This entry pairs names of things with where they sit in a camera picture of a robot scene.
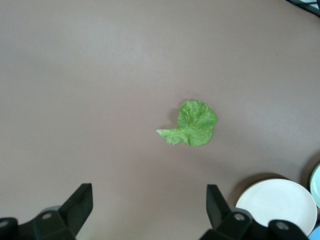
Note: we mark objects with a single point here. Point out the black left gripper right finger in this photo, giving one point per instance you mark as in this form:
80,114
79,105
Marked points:
230,225

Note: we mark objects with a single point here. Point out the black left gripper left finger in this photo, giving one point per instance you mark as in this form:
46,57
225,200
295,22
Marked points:
62,220

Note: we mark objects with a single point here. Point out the green lettuce leaf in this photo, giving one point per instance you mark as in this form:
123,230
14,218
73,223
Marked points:
197,125

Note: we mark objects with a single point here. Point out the cream plate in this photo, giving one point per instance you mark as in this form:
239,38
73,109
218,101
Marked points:
275,200

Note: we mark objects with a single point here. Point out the blue plate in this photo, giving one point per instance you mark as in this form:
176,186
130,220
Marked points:
316,236

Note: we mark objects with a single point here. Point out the mint green plate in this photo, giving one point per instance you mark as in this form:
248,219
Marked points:
316,185

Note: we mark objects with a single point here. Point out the brown table cover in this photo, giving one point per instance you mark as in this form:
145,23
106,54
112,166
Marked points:
100,75

